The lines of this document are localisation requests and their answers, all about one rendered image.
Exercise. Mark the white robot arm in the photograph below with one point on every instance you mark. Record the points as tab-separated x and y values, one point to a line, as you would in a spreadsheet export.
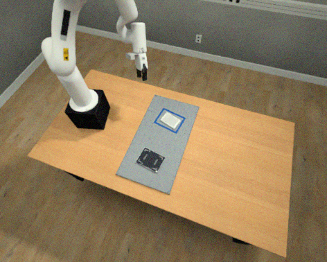
62	58

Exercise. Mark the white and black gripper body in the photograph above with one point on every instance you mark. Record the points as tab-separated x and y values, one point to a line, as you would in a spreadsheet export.
141	59

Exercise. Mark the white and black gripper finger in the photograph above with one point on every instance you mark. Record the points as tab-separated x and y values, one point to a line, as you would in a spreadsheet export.
138	72
144	72

